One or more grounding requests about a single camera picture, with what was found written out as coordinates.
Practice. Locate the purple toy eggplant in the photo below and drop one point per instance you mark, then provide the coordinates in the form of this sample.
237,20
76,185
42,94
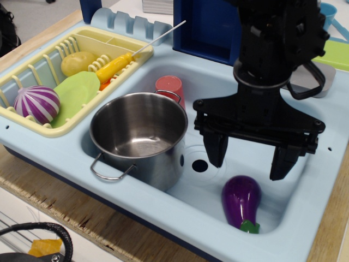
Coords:
241,196

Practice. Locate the orange toy piece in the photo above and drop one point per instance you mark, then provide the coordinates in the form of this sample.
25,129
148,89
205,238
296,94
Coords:
104,85

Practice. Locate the purple striped toy onion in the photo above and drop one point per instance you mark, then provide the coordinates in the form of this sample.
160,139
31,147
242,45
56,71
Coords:
40,102

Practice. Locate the dark blue plastic box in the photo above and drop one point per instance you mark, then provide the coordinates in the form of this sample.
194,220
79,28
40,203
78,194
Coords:
212,30

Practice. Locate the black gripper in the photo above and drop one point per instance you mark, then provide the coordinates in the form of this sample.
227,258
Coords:
258,113

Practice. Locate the yellow toy potato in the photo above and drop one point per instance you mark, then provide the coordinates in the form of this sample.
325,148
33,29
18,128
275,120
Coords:
77,62

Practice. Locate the green cutting board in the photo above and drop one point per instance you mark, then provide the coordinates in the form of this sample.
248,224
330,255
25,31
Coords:
336,55

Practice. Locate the grey ribbed box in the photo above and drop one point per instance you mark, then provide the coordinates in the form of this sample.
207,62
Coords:
158,6

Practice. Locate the yellow tape piece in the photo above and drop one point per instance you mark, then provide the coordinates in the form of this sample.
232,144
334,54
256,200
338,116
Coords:
40,248

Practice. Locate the blue plastic cup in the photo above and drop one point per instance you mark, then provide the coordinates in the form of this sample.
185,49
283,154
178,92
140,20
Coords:
336,23

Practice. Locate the grey toy faucet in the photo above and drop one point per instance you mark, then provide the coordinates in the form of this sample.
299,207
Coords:
311,79

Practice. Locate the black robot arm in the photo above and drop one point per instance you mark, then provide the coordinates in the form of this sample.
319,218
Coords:
279,41

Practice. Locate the light blue toy sink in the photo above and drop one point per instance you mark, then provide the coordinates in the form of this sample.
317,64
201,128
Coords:
191,211

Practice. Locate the green plastic plate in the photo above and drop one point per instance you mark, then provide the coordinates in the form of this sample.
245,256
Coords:
75,92

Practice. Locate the black bag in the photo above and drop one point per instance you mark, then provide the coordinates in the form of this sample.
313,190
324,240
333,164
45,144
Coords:
9,37

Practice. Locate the yellow dish rack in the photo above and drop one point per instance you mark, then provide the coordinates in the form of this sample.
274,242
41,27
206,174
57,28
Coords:
44,68

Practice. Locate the pink plastic cup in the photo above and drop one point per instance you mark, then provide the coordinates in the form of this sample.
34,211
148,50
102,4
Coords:
171,86

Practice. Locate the stainless steel pot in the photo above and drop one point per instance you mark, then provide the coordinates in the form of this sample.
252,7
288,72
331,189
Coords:
142,135

